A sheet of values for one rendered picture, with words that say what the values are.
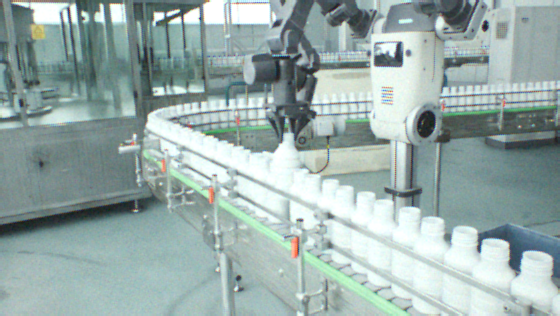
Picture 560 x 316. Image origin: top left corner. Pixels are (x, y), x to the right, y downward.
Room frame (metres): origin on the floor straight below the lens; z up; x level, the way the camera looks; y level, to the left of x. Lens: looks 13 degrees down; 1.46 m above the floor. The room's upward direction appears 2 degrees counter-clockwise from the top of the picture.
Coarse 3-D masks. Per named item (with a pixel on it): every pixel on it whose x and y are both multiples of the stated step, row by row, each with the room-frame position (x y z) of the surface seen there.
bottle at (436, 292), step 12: (432, 228) 0.74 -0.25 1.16; (444, 228) 0.75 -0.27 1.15; (420, 240) 0.76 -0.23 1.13; (432, 240) 0.74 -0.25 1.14; (444, 240) 0.75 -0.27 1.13; (420, 252) 0.74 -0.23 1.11; (432, 252) 0.73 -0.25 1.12; (444, 252) 0.73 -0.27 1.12; (420, 264) 0.74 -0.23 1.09; (420, 276) 0.74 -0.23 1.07; (432, 276) 0.73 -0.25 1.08; (420, 288) 0.74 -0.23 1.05; (432, 288) 0.73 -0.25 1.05; (420, 300) 0.74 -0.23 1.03; (420, 312) 0.74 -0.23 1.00; (432, 312) 0.73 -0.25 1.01
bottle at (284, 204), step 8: (272, 168) 1.21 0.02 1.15; (272, 176) 1.21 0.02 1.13; (272, 184) 1.20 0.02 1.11; (272, 192) 1.20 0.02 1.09; (272, 200) 1.20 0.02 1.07; (280, 200) 1.19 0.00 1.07; (288, 200) 1.21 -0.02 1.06; (272, 208) 1.20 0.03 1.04; (280, 208) 1.19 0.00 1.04; (288, 208) 1.21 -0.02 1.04; (272, 216) 1.20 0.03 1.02; (288, 216) 1.21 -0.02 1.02
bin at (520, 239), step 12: (492, 228) 1.24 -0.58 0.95; (504, 228) 1.26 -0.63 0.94; (516, 228) 1.25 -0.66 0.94; (480, 240) 1.21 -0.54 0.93; (504, 240) 1.27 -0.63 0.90; (516, 240) 1.25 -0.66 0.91; (528, 240) 1.22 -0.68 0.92; (540, 240) 1.19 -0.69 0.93; (552, 240) 1.16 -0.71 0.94; (480, 252) 1.21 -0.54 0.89; (516, 252) 1.25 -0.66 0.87; (552, 252) 1.16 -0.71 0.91; (516, 264) 1.24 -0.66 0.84; (552, 276) 1.16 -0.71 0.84
